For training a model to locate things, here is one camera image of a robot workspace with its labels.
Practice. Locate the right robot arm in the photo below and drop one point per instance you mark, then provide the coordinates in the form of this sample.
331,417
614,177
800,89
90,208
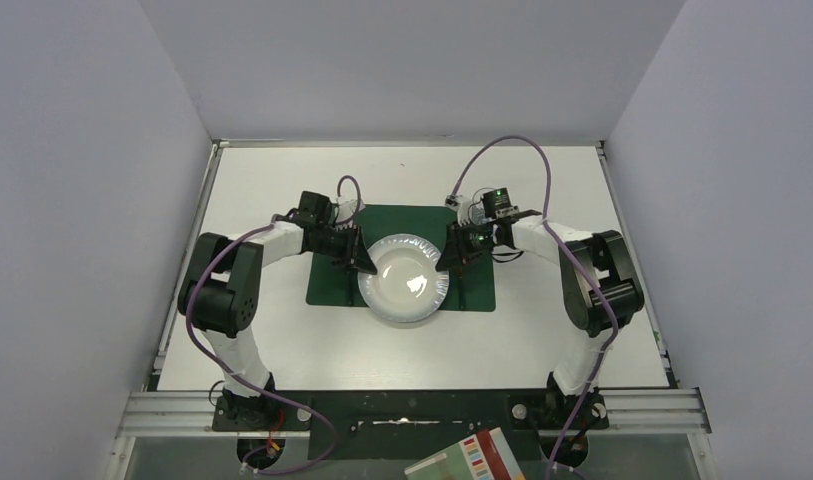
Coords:
599,284

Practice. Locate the green placemat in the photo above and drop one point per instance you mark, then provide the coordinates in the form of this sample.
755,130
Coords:
327,282

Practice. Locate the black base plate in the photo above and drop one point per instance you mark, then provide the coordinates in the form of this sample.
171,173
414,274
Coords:
411,424

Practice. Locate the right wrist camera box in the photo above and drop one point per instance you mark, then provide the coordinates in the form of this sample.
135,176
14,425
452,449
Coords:
461,205

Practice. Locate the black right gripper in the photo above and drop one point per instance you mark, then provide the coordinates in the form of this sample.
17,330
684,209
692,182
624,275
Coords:
461,243

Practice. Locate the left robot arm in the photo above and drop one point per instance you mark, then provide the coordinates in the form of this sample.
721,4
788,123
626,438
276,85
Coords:
219,296

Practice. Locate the aluminium frame rail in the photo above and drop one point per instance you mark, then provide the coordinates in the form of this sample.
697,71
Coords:
168,414

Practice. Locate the gold fork black handle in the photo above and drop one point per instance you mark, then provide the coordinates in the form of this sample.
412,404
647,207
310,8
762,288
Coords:
350,287

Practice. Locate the white plate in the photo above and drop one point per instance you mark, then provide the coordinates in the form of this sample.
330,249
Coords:
407,288

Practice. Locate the colourful booklet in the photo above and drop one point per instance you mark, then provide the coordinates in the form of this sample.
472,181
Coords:
485,455

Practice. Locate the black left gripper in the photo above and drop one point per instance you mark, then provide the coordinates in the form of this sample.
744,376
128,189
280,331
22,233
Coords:
349,245

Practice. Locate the gold knife black handle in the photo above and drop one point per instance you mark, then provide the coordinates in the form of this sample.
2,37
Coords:
461,300

